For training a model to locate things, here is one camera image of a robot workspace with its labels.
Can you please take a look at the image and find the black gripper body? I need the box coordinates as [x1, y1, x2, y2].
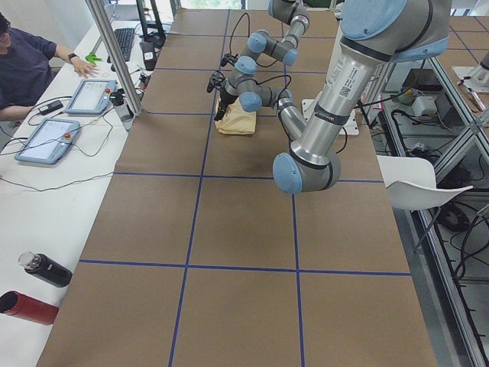
[219, 86, 235, 111]

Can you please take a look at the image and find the cream long-sleeve printed shirt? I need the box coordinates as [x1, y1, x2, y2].
[215, 99, 257, 135]

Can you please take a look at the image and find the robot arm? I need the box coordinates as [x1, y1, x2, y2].
[208, 1, 452, 194]
[241, 0, 310, 66]

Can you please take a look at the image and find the black monitor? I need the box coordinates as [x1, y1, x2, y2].
[136, 0, 166, 48]

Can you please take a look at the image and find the clear water bottle black cap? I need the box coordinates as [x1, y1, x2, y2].
[109, 91, 134, 132]

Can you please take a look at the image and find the black keyboard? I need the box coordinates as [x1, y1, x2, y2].
[114, 28, 135, 61]

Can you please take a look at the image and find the upper teach pendant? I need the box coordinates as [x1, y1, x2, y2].
[65, 80, 117, 115]

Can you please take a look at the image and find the teach pendant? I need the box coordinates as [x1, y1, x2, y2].
[65, 80, 117, 115]
[15, 118, 81, 165]

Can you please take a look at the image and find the green plastic toy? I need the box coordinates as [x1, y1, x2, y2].
[85, 51, 102, 66]

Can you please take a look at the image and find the lower teach pendant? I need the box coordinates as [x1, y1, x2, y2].
[15, 118, 81, 165]

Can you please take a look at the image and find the seated person in navy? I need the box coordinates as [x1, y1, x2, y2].
[1, 16, 97, 122]

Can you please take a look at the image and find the white plastic chair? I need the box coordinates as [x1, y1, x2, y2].
[377, 155, 473, 210]

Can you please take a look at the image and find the dark red bottle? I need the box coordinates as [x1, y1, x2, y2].
[1, 291, 59, 326]

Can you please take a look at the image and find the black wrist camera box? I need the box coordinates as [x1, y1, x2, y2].
[220, 53, 239, 67]
[206, 70, 226, 93]

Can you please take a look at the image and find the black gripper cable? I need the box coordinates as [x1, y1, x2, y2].
[254, 74, 293, 100]
[228, 12, 251, 58]

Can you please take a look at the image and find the aluminium frame post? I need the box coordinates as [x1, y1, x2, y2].
[85, 0, 142, 116]

